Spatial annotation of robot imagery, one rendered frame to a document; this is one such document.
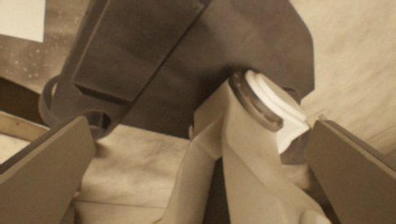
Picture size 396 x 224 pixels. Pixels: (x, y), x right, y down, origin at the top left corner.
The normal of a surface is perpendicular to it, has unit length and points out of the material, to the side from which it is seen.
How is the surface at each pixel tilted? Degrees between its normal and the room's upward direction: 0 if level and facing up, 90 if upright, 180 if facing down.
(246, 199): 107
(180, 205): 90
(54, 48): 0
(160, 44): 0
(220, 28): 0
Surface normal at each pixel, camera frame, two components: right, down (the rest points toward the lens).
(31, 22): 0.25, 0.73
